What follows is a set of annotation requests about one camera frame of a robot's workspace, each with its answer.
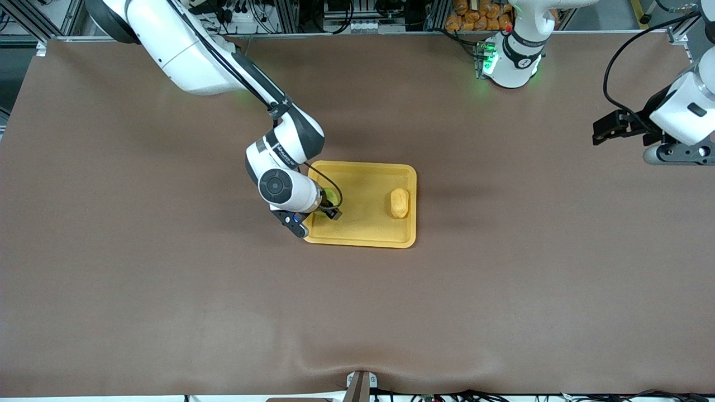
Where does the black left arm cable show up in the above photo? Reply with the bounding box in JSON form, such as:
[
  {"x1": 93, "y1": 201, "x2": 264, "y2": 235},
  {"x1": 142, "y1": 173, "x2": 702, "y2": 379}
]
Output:
[{"x1": 602, "y1": 14, "x2": 702, "y2": 122}]

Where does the orange packets pile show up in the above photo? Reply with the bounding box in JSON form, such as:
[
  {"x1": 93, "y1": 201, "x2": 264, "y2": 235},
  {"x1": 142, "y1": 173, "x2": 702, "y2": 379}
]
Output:
[{"x1": 444, "y1": 0, "x2": 514, "y2": 32}]

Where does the brown table mat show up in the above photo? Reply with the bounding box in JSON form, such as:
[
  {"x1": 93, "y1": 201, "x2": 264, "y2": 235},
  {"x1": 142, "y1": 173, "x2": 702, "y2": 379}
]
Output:
[{"x1": 0, "y1": 33, "x2": 715, "y2": 398}]

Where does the yellow plastic tray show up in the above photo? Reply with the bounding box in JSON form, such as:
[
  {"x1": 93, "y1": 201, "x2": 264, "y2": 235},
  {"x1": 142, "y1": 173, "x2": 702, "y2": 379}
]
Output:
[{"x1": 302, "y1": 160, "x2": 418, "y2": 248}]

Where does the aluminium table edge rail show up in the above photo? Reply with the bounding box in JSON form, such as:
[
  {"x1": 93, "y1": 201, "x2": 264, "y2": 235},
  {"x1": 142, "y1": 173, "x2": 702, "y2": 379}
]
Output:
[{"x1": 36, "y1": 29, "x2": 690, "y2": 56}]

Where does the yellow potato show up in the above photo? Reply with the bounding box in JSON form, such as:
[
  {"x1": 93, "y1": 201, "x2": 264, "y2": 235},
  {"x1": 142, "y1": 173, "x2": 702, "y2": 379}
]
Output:
[{"x1": 389, "y1": 188, "x2": 411, "y2": 219}]

